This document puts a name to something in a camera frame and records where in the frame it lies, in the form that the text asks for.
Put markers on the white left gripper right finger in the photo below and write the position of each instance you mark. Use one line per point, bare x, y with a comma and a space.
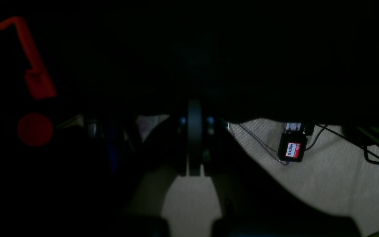
253, 203

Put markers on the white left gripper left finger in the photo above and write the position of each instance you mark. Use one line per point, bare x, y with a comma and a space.
145, 176

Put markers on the black power adapter red label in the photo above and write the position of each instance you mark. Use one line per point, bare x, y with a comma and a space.
292, 147

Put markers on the black table cloth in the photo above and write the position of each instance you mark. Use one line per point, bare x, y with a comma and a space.
292, 60

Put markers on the black red clamp right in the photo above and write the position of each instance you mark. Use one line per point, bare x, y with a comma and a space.
33, 129

